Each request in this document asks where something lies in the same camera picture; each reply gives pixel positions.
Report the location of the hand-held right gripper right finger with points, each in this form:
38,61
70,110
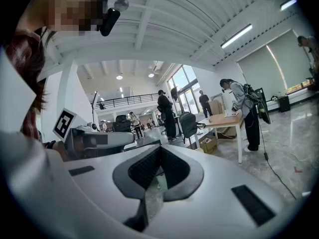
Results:
211,208

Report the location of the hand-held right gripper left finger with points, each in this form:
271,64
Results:
99,183

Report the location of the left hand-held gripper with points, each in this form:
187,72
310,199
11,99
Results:
63,124

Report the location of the black office chair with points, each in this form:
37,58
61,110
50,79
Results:
121,123

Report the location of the black balcony railing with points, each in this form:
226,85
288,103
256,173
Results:
129,97

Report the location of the round ceiling light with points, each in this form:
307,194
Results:
119,77
151,75

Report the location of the open cardboard box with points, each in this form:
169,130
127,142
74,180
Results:
210,147

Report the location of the black wristband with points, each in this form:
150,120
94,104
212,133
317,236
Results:
51,144

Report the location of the grey backpack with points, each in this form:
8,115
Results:
189,126

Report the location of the black hanging garment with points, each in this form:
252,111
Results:
174,93

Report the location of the flat cardboard sheets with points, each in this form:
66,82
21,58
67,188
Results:
228,132

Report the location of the wooden table with white legs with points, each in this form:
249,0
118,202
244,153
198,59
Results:
221,120

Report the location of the person's plaid shirt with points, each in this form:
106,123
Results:
30,126

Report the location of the white paper sheet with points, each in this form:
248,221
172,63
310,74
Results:
229,114

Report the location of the large cardboard boxes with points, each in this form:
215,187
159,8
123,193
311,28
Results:
215,107

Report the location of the black cabinet box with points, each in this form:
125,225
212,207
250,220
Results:
284,104

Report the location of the grey dome ceiling lamp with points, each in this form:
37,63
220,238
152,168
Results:
121,4

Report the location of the person's head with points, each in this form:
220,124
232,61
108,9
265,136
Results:
74,11

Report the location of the grey roller blind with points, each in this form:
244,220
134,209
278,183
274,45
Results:
291,58
261,71

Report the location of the long ceiling tube light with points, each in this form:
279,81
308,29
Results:
288,4
236,35

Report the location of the white round-lens camera module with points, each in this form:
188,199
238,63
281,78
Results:
84,128

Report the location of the large glass window wall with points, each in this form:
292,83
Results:
182,78

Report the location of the black head-worn camera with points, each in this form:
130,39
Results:
109,21

